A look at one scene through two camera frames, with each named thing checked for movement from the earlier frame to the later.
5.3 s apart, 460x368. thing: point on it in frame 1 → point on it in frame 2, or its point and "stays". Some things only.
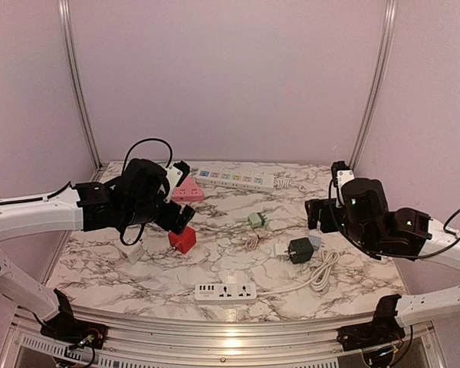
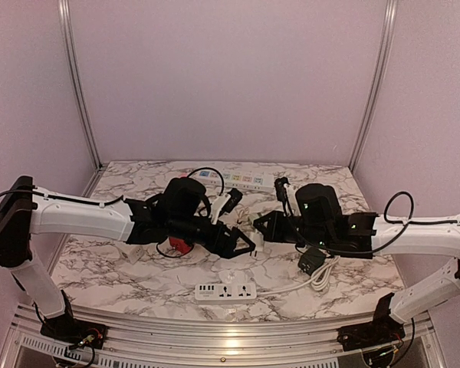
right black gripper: [317, 205] → [271, 234]
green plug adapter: [257, 219] stays
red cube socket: [184, 242] stays
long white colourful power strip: [244, 179] stays
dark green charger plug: [300, 250] → [310, 260]
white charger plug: [280, 248] → [257, 237]
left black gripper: [168, 221] → [226, 251]
